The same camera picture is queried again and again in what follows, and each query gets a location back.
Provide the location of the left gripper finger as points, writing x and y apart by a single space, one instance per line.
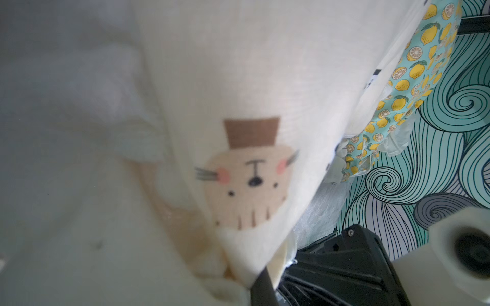
262 292

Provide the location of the cream bear print pillow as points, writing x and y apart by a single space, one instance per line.
160 152

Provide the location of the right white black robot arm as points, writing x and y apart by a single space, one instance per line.
353 268

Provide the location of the lemon print pillow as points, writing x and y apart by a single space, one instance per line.
415 77

